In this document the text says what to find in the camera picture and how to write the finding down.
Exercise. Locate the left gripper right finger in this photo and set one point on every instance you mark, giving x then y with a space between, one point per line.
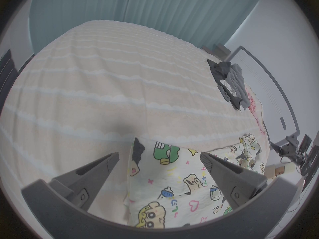
231 182

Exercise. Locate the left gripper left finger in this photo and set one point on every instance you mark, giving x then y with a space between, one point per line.
89 180

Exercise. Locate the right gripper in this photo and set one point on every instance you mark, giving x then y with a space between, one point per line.
288 149

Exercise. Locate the pile of clothes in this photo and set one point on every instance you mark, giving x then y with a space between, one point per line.
231 83

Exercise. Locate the pink garment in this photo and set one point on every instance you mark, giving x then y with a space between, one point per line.
253 103

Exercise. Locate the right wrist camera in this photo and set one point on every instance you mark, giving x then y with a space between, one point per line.
305 142

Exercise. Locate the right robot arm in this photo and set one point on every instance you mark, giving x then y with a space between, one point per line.
311 158

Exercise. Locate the small wooden drawer table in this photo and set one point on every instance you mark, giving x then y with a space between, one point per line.
279 170

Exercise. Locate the white printed pyjama top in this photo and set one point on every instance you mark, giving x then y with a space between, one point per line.
169 183

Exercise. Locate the grey bedside table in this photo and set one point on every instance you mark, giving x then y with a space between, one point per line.
219 50

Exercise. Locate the blue-green curtain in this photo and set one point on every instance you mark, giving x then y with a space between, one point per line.
187 9
79 4

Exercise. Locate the bed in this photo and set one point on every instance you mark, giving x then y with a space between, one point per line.
99 83

